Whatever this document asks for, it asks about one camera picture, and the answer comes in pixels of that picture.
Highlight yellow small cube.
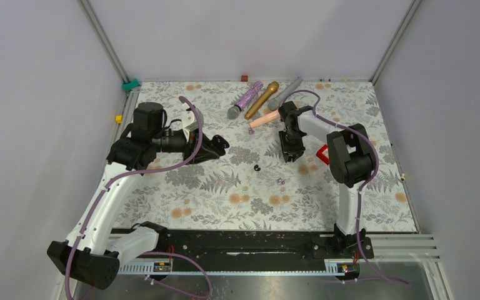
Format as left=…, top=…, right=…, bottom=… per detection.
left=115, top=115, right=123, bottom=124

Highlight purple glitter microphone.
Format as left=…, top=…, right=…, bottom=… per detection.
left=227, top=81, right=263, bottom=120

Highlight black earbud charging case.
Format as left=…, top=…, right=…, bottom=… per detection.
left=211, top=134, right=230, bottom=156

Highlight teal corner clamp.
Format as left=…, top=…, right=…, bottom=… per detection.
left=121, top=78, right=141, bottom=93

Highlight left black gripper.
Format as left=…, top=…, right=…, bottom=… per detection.
left=152, top=127, right=220, bottom=164

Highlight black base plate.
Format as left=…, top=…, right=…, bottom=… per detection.
left=141, top=229, right=374, bottom=274

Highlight floral patterned table mat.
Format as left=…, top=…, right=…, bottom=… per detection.
left=115, top=82, right=417, bottom=233

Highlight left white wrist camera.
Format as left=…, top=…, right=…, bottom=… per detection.
left=181, top=103, right=202, bottom=141

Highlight grey microphone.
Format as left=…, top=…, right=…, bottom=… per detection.
left=267, top=77, right=303, bottom=111

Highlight pink microphone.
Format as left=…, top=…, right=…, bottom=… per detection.
left=249, top=111, right=280, bottom=129

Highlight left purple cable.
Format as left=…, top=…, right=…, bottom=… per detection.
left=64, top=96, right=205, bottom=300

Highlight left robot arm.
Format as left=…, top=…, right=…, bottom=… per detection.
left=47, top=97, right=229, bottom=290

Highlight gold microphone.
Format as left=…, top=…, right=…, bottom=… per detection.
left=244, top=81, right=279, bottom=120

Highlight red plastic box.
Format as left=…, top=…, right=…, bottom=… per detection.
left=316, top=145, right=329, bottom=165

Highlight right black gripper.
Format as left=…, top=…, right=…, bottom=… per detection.
left=279, top=129, right=306, bottom=162

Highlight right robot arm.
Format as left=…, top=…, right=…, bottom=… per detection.
left=278, top=102, right=378, bottom=259

